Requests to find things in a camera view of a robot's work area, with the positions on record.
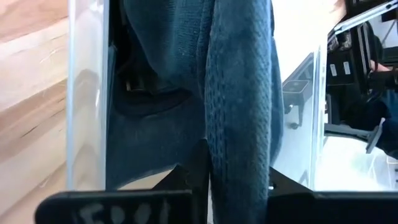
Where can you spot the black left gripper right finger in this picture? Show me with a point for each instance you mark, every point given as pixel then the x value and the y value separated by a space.
pixel 326 208

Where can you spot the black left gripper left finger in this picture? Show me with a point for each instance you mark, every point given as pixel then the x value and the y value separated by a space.
pixel 124 207

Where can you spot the dark blue denim cap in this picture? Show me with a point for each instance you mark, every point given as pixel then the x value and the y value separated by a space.
pixel 242 109

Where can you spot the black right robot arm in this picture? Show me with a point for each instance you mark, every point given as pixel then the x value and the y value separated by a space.
pixel 363 115

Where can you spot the clear plastic bin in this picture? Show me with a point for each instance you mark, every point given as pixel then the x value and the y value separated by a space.
pixel 88 93

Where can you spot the black metal rig frame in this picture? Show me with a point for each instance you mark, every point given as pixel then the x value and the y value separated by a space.
pixel 295 90

